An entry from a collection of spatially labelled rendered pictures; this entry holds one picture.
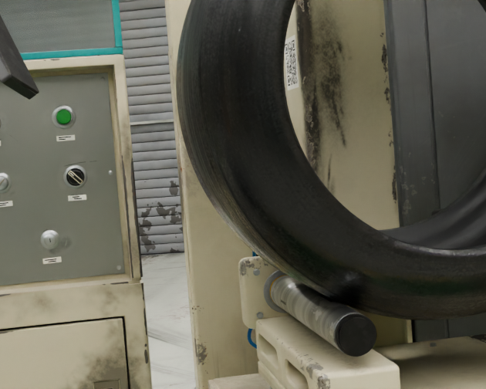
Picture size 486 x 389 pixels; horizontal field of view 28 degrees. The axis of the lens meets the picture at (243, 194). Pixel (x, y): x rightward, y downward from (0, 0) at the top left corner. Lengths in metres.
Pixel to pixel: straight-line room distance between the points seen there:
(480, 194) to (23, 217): 0.74
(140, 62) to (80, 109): 8.80
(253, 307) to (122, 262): 0.36
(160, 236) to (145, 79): 1.69
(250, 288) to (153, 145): 9.06
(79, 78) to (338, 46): 0.47
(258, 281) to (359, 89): 0.31
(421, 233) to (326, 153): 0.18
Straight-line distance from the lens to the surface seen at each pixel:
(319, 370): 1.04
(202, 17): 1.05
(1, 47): 0.56
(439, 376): 1.23
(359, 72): 1.40
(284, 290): 1.27
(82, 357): 1.61
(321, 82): 1.38
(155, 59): 10.39
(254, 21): 1.01
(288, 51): 1.45
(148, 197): 10.45
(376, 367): 1.04
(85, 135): 1.63
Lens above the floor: 1.11
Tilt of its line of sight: 3 degrees down
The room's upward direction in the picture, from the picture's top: 5 degrees counter-clockwise
